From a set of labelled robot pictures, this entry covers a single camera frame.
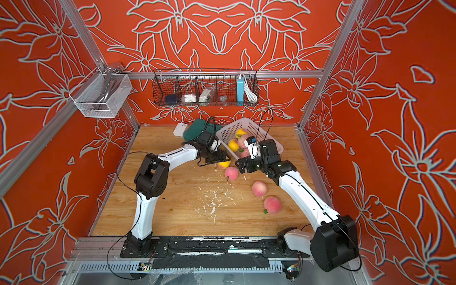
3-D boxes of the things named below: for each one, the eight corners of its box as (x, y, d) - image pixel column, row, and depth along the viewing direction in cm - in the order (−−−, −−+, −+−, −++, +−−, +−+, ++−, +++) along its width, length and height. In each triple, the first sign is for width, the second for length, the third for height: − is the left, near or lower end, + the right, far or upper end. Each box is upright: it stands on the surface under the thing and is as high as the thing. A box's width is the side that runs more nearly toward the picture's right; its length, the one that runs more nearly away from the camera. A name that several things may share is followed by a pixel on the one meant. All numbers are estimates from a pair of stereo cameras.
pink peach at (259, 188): (253, 196, 89) (254, 192, 85) (252, 185, 93) (253, 180, 89) (265, 196, 89) (267, 192, 85) (264, 185, 93) (265, 180, 89)
